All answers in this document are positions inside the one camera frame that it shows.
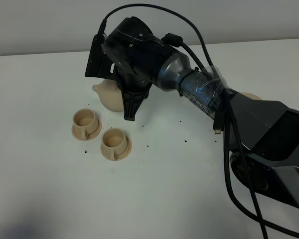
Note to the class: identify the beige teacup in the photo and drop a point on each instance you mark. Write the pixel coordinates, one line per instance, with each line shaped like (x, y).
(85, 122)
(113, 137)

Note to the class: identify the beige saucer front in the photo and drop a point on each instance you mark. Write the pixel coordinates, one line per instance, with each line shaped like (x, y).
(118, 152)

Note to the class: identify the beige saucer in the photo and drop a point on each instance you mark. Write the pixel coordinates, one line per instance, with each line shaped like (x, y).
(90, 136)
(118, 152)

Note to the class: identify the beige saucer rear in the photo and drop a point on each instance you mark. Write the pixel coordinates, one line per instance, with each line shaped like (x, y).
(90, 136)

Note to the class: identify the beige teacup front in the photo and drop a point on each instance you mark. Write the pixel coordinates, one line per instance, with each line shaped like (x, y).
(113, 137)

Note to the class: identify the beige clay teapot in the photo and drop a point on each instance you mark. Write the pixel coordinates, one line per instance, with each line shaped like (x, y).
(110, 95)

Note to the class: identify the beige teacup rear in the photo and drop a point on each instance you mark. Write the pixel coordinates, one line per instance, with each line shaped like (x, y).
(85, 122)

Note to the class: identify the loose black usb plug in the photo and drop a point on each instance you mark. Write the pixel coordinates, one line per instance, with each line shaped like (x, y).
(219, 121)

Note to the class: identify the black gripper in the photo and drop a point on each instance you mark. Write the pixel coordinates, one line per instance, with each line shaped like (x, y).
(139, 57)

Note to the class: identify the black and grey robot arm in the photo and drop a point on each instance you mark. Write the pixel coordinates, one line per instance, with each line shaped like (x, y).
(262, 136)

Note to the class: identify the beige round teapot coaster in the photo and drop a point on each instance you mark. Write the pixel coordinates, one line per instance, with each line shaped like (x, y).
(251, 96)

